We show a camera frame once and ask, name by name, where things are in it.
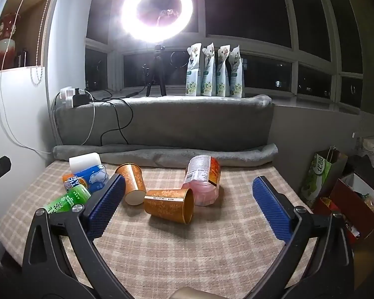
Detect gold patterned cup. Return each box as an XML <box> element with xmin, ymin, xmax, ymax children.
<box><xmin>144</xmin><ymin>188</ymin><xmax>194</xmax><ymax>225</ymax></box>
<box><xmin>115</xmin><ymin>163</ymin><xmax>147</xmax><ymax>205</ymax></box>

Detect long white cable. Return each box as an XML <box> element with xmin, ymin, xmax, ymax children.
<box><xmin>0</xmin><ymin>0</ymin><xmax>53</xmax><ymax>154</ymax></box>

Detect black cable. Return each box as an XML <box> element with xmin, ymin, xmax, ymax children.
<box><xmin>87</xmin><ymin>90</ymin><xmax>148</xmax><ymax>146</ymax></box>

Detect black charger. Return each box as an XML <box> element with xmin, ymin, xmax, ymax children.
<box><xmin>72</xmin><ymin>89</ymin><xmax>93</xmax><ymax>107</ymax></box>

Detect ring light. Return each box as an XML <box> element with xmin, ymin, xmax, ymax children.
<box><xmin>121</xmin><ymin>0</ymin><xmax>194</xmax><ymax>42</ymax></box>

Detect white power strip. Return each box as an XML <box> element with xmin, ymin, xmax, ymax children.
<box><xmin>59</xmin><ymin>86</ymin><xmax>82</xmax><ymax>110</ymax></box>

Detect blue tissue packet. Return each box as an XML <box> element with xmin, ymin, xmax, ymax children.
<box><xmin>73</xmin><ymin>164</ymin><xmax>109</xmax><ymax>193</ymax></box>

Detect white bead cord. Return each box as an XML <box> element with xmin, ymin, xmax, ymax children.
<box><xmin>29</xmin><ymin>0</ymin><xmax>55</xmax><ymax>85</ymax></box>

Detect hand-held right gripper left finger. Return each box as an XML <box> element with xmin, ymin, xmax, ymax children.
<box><xmin>21</xmin><ymin>174</ymin><xmax>127</xmax><ymax>299</ymax></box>

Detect orange soda can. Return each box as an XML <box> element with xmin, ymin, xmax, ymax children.
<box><xmin>62</xmin><ymin>174</ymin><xmax>88</xmax><ymax>193</ymax></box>

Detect white window frame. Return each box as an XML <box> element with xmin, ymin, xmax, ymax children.
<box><xmin>85</xmin><ymin>0</ymin><xmax>365</xmax><ymax>113</ymax></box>

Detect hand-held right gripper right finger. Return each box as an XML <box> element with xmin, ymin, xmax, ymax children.
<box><xmin>249</xmin><ymin>176</ymin><xmax>355</xmax><ymax>299</ymax></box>

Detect red cardboard box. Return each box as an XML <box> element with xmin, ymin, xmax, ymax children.
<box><xmin>313</xmin><ymin>173</ymin><xmax>374</xmax><ymax>240</ymax></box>

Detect green paper bag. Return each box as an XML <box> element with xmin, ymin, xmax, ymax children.
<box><xmin>300</xmin><ymin>149</ymin><xmax>348</xmax><ymax>208</ymax></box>

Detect short white cable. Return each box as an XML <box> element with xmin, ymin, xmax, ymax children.
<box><xmin>79</xmin><ymin>100</ymin><xmax>96</xmax><ymax>146</ymax></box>

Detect white green standing pouch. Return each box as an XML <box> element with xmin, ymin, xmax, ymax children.
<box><xmin>185</xmin><ymin>43</ymin><xmax>204</xmax><ymax>97</ymax></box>
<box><xmin>201</xmin><ymin>44</ymin><xmax>218</xmax><ymax>97</ymax></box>
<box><xmin>216</xmin><ymin>45</ymin><xmax>232</xmax><ymax>98</ymax></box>
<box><xmin>229</xmin><ymin>46</ymin><xmax>244</xmax><ymax>98</ymax></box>

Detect pink labelled plastic cup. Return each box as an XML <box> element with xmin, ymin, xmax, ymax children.
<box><xmin>181</xmin><ymin>155</ymin><xmax>221</xmax><ymax>207</ymax></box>

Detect green tea bottle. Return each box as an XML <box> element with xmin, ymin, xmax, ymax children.
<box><xmin>44</xmin><ymin>184</ymin><xmax>92</xmax><ymax>215</ymax></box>

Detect rolled grey blanket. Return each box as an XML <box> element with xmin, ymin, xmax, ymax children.
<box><xmin>52</xmin><ymin>143</ymin><xmax>279</xmax><ymax>167</ymax></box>

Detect black tripod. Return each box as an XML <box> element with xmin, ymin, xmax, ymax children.
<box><xmin>142</xmin><ymin>44</ymin><xmax>168</xmax><ymax>98</ymax></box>

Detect white cup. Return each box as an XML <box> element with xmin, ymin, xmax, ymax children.
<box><xmin>69</xmin><ymin>152</ymin><xmax>101</xmax><ymax>173</ymax></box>

